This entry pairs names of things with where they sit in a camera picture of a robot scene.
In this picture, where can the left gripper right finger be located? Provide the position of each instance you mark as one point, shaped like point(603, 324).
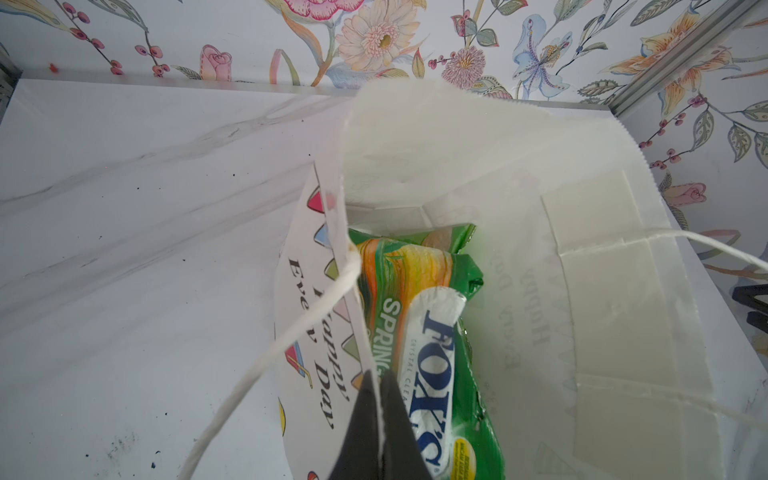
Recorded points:
point(401, 458)

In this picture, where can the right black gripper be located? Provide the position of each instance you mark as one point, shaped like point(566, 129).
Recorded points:
point(754, 297)

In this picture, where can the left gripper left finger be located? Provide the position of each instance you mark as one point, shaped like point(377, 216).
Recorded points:
point(359, 455)

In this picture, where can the white paper gift bag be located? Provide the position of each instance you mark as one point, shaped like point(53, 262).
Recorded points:
point(601, 348)

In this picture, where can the green Foxs candy bag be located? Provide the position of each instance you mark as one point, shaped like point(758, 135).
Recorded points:
point(415, 288)

